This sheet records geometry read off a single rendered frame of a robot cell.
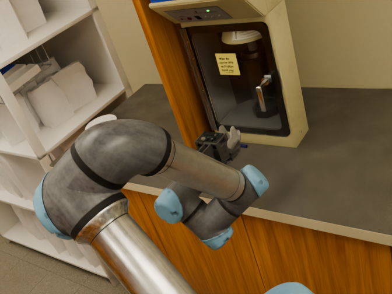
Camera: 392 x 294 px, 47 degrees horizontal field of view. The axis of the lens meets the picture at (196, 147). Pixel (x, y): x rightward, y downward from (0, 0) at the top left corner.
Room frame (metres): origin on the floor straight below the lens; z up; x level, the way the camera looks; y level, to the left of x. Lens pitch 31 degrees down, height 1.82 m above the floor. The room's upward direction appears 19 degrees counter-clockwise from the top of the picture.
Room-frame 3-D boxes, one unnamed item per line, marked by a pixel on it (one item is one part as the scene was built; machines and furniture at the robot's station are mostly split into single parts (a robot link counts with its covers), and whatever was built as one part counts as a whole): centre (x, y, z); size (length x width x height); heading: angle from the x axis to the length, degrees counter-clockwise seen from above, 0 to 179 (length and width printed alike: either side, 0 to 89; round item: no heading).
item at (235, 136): (1.06, -0.11, 1.17); 0.09 x 0.03 x 0.06; 136
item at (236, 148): (1.02, -0.08, 1.15); 0.09 x 0.05 x 0.02; 136
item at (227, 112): (1.33, -0.19, 1.19); 0.30 x 0.01 x 0.40; 46
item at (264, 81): (1.23, -0.25, 1.17); 0.05 x 0.03 x 0.10; 136
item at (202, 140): (1.00, -0.02, 1.17); 0.12 x 0.08 x 0.09; 136
